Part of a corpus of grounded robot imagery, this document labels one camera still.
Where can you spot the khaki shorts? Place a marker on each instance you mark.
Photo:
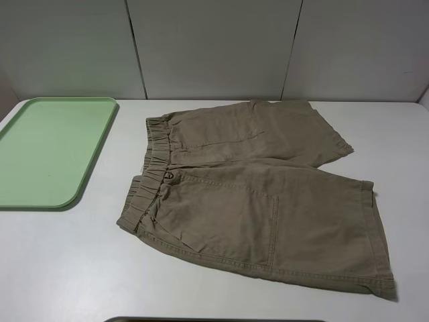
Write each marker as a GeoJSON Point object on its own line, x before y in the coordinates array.
{"type": "Point", "coordinates": [240, 188]}

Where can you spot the green plastic tray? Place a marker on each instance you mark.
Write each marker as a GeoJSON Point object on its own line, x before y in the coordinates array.
{"type": "Point", "coordinates": [48, 148]}

